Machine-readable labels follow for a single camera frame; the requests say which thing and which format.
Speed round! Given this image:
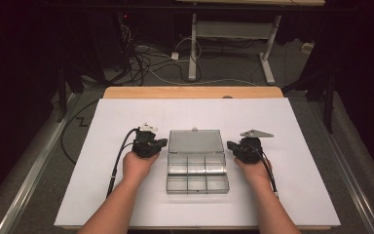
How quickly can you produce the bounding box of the aluminium floor rail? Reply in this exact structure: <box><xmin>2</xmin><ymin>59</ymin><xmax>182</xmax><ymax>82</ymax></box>
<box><xmin>0</xmin><ymin>93</ymin><xmax>81</xmax><ymax>234</ymax></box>
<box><xmin>307</xmin><ymin>97</ymin><xmax>374</xmax><ymax>234</ymax></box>

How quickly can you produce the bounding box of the black metal stand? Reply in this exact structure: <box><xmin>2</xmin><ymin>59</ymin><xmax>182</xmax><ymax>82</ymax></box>
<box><xmin>56</xmin><ymin>62</ymin><xmax>69</xmax><ymax>124</ymax></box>
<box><xmin>281</xmin><ymin>69</ymin><xmax>337</xmax><ymax>135</ymax></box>

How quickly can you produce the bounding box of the tangle of black floor cables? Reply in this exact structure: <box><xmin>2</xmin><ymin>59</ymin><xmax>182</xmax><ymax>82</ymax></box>
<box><xmin>115</xmin><ymin>13</ymin><xmax>206</xmax><ymax>88</ymax></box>

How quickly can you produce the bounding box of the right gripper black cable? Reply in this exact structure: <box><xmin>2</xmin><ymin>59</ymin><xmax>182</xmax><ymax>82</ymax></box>
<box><xmin>252</xmin><ymin>145</ymin><xmax>281</xmax><ymax>199</ymax></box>

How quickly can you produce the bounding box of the thin black floor cable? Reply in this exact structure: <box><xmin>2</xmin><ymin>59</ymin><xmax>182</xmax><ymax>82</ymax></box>
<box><xmin>59</xmin><ymin>98</ymin><xmax>100</xmax><ymax>166</ymax></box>

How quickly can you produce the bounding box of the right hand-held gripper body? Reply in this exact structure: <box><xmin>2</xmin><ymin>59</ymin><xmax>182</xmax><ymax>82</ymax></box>
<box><xmin>235</xmin><ymin>129</ymin><xmax>275</xmax><ymax>165</ymax></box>

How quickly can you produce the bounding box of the white metal frame desk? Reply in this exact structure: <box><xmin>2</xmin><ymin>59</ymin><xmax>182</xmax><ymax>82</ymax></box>
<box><xmin>174</xmin><ymin>0</ymin><xmax>326</xmax><ymax>86</ymax></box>

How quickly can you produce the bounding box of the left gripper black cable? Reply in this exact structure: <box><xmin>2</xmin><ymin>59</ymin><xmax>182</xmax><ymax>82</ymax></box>
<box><xmin>105</xmin><ymin>128</ymin><xmax>140</xmax><ymax>199</ymax></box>

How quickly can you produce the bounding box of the white table mat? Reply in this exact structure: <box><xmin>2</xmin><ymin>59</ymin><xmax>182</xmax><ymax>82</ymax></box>
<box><xmin>54</xmin><ymin>97</ymin><xmax>342</xmax><ymax>227</ymax></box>

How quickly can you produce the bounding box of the person's left hand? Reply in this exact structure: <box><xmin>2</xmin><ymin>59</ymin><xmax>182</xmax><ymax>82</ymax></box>
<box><xmin>122</xmin><ymin>150</ymin><xmax>161</xmax><ymax>187</ymax></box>

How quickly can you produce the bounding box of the clear plastic compartment box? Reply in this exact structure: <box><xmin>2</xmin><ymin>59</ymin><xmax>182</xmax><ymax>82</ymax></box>
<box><xmin>166</xmin><ymin>127</ymin><xmax>231</xmax><ymax>195</ymax></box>

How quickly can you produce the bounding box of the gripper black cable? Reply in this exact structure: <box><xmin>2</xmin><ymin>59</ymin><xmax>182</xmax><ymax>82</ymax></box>
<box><xmin>252</xmin><ymin>145</ymin><xmax>281</xmax><ymax>199</ymax></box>
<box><xmin>105</xmin><ymin>128</ymin><xmax>140</xmax><ymax>199</ymax></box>

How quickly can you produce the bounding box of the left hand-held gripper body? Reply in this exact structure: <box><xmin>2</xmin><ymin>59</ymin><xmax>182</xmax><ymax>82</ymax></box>
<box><xmin>131</xmin><ymin>122</ymin><xmax>164</xmax><ymax>159</ymax></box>

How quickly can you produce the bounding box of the long white floor cable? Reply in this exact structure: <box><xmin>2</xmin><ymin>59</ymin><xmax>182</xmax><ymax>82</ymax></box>
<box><xmin>147</xmin><ymin>66</ymin><xmax>258</xmax><ymax>88</ymax></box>

